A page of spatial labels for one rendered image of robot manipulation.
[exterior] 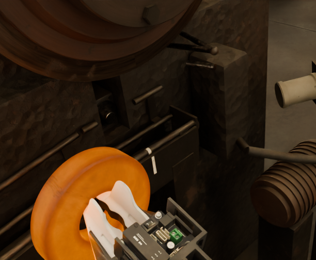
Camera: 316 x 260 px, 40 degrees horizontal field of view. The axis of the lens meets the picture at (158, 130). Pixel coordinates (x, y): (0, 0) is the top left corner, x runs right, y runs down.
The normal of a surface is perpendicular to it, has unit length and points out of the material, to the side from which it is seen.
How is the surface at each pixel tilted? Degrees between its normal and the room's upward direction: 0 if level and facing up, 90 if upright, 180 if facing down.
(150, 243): 16
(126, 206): 87
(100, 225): 90
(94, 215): 90
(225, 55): 0
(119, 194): 87
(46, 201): 42
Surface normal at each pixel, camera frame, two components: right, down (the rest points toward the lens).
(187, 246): 0.06, -0.67
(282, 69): -0.11, -0.81
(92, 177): 0.70, 0.33
